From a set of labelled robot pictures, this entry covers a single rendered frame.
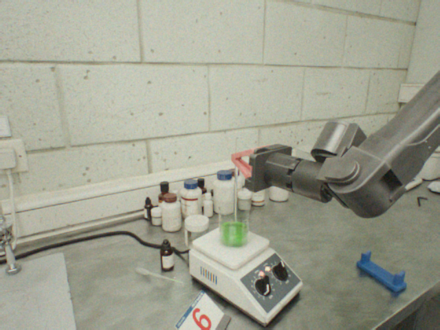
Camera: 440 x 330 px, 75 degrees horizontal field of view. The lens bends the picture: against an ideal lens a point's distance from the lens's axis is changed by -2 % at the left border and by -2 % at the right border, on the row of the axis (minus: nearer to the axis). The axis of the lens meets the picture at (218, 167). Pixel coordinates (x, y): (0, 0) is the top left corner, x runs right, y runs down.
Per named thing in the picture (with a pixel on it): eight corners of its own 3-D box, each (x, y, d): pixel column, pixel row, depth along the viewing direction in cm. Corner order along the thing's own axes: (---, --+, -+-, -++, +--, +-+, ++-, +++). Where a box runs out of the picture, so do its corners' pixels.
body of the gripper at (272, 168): (246, 152, 47) (284, 163, 42) (284, 144, 54) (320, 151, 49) (245, 190, 49) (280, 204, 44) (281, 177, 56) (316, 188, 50)
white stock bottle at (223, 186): (232, 216, 90) (233, 177, 86) (210, 213, 92) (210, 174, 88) (237, 206, 97) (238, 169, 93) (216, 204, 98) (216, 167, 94)
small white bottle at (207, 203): (211, 218, 89) (211, 196, 87) (202, 216, 90) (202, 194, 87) (214, 214, 91) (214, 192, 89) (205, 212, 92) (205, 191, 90)
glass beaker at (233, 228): (229, 232, 64) (230, 197, 62) (254, 242, 61) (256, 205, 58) (210, 246, 59) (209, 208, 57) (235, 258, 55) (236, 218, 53)
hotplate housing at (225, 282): (302, 291, 58) (306, 258, 56) (265, 331, 49) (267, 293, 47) (222, 249, 73) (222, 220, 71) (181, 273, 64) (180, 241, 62)
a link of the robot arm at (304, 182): (322, 194, 40) (333, 212, 43) (344, 153, 41) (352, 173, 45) (281, 181, 44) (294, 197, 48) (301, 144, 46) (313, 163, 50)
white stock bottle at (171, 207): (158, 229, 82) (156, 197, 79) (168, 221, 87) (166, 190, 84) (176, 234, 80) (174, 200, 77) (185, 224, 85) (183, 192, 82)
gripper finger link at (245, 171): (223, 141, 54) (262, 151, 48) (249, 137, 59) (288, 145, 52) (223, 176, 57) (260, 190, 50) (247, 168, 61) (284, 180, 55)
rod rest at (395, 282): (406, 287, 59) (410, 273, 58) (396, 293, 58) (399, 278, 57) (365, 261, 68) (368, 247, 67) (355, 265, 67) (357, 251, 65)
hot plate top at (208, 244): (271, 244, 61) (271, 240, 60) (234, 271, 52) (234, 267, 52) (228, 225, 69) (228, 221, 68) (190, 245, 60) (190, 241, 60)
